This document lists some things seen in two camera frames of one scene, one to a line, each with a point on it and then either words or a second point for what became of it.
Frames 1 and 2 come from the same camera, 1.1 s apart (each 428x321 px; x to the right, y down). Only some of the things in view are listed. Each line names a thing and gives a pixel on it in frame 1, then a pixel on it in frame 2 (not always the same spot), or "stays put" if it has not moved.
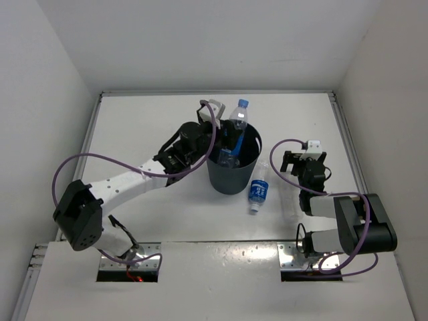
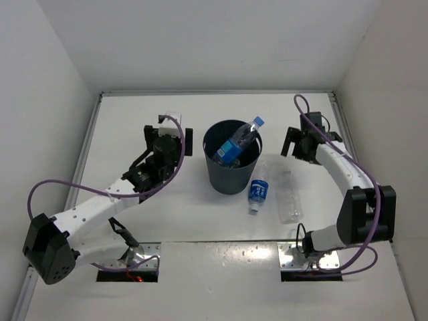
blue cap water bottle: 239,118 → 231,151
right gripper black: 289,158 → 295,135
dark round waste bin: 238,180 stays put
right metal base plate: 291,259 stays put
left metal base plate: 144,251 stays put
